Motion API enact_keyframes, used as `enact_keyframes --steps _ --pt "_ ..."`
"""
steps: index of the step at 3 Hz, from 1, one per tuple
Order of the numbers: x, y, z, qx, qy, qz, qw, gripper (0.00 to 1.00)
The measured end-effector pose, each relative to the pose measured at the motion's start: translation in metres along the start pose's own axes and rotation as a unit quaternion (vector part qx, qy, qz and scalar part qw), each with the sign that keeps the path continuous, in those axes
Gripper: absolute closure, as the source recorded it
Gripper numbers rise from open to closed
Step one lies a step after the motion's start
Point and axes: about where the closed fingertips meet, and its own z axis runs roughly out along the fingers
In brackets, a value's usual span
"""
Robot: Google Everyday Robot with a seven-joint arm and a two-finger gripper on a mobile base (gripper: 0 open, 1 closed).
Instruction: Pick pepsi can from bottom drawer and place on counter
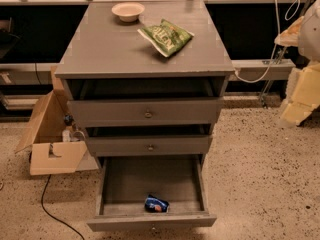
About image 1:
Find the grey drawer cabinet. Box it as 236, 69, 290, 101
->
54, 0, 236, 162

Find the green chip bag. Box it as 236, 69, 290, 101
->
138, 19, 194, 58

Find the bottle in cardboard box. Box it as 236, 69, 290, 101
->
62, 115, 73, 142

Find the black floor cable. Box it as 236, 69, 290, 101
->
40, 173, 86, 240

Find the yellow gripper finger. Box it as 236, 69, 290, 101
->
274, 16, 304, 47
279, 62, 320, 127

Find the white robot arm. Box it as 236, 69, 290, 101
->
274, 0, 320, 127

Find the open cardboard box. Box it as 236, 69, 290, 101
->
15, 66, 99, 175

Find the grey middle drawer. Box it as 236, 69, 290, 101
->
86, 124, 212, 157

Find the white hanging cable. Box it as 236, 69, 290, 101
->
234, 0, 302, 84

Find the grey bottom drawer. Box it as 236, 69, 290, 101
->
88, 155, 216, 231

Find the metal leaning pole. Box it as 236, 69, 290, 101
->
259, 0, 320, 109

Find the blue pepsi can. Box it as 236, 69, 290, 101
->
144, 195, 170, 213

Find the grey top drawer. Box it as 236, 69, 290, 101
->
68, 77, 222, 127

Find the grey drawer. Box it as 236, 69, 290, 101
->
86, 124, 212, 157
88, 155, 216, 231
68, 77, 222, 127

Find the white bowl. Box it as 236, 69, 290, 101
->
111, 2, 145, 23

